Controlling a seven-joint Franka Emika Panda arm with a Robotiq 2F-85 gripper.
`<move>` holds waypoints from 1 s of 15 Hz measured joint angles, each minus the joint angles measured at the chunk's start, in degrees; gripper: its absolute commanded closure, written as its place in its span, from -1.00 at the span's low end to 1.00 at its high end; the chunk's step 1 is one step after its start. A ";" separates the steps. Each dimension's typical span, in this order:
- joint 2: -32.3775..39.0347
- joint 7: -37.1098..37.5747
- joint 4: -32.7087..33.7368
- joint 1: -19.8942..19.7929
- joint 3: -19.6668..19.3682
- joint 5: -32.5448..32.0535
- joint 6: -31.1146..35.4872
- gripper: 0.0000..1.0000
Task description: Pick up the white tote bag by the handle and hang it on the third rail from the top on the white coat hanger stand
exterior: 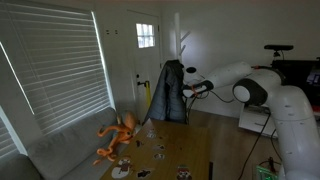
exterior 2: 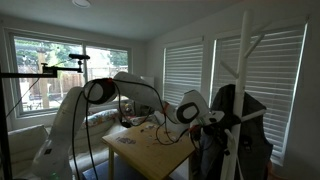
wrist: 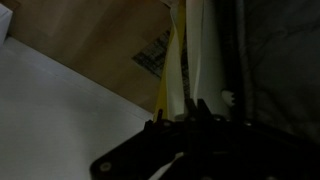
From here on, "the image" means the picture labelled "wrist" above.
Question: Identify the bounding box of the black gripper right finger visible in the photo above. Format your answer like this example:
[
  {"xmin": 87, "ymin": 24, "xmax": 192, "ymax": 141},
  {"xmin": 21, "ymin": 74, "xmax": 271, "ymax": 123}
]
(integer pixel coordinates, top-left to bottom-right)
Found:
[{"xmin": 196, "ymin": 98, "xmax": 213, "ymax": 121}]

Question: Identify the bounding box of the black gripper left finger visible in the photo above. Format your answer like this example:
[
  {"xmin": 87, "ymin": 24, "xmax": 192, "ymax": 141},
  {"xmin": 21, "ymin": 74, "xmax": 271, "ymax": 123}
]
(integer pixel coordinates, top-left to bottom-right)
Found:
[{"xmin": 184, "ymin": 97, "xmax": 198, "ymax": 122}]

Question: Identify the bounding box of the grey door mat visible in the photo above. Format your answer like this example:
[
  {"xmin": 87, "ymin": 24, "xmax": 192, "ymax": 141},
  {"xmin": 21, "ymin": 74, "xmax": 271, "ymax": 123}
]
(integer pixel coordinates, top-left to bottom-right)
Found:
[{"xmin": 132, "ymin": 28, "xmax": 172, "ymax": 80}]

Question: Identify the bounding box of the dark quilted jacket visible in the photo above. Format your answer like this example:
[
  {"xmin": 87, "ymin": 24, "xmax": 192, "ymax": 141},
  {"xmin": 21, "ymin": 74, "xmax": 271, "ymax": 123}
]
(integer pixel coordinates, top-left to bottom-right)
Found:
[{"xmin": 229, "ymin": 0, "xmax": 320, "ymax": 145}]

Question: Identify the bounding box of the white shelf unit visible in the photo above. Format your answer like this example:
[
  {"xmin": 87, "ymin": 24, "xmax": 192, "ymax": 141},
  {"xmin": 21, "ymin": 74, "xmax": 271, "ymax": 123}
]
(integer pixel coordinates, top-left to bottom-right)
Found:
[{"xmin": 0, "ymin": 3, "xmax": 14, "ymax": 46}]

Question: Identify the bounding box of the yellow hanging strap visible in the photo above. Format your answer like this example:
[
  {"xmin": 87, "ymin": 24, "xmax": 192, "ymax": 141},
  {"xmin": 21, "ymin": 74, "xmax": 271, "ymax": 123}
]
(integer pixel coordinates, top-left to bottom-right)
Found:
[{"xmin": 153, "ymin": 0, "xmax": 188, "ymax": 122}]

